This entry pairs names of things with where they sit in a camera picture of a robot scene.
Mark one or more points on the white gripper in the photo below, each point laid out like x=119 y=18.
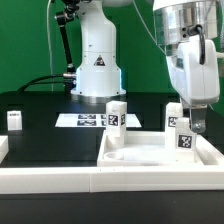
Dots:
x=195 y=83

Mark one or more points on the white square tabletop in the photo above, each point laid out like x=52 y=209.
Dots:
x=144 y=148

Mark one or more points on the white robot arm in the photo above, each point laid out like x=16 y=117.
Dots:
x=186 y=28

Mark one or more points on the white fiducial marker sheet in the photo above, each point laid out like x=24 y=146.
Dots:
x=91 y=120

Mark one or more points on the white U-shaped fence wall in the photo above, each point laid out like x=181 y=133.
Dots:
x=207 y=176

